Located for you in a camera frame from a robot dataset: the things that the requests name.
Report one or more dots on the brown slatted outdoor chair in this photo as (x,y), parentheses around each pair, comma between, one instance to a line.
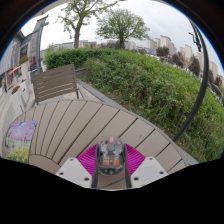
(55,83)

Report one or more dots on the curved black umbrella pole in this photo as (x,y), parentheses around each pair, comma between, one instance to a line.
(204,83)

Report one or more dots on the grey sign pillar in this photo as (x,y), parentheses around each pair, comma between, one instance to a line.
(34,50)

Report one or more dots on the round leafy green tree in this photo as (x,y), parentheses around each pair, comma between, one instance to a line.
(121,26)

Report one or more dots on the grey shopfront building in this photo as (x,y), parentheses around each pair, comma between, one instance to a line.
(10,60)

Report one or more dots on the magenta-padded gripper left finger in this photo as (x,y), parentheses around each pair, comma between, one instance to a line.
(75,171)

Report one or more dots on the tall bare-trunk tree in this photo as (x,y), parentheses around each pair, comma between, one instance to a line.
(78,30)

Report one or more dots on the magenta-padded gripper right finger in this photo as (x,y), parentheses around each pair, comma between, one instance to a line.
(148,171)

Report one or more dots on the distant apartment buildings group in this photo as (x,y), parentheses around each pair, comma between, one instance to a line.
(166,43)

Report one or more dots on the beige umbrella canopy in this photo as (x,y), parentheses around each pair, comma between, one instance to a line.
(53,4)

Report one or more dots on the trimmed green hedge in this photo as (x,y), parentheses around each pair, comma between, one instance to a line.
(70,57)

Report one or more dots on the white planter with orange flowers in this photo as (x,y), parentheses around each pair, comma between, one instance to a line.
(18,96)

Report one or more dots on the flower landscape print mouse pad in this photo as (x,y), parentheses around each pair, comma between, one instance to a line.
(20,140)

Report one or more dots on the grey patterned computer mouse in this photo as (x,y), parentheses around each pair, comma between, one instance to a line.
(111,156)

